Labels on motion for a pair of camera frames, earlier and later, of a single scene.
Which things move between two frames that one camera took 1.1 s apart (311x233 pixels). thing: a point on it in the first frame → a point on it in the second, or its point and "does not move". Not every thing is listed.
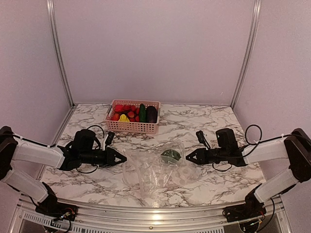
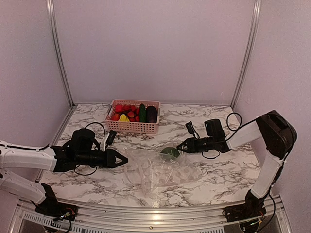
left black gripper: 117,155 does not move
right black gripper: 201,155 → 191,146
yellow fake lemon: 123,118 does not move
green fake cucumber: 142,113 does not move
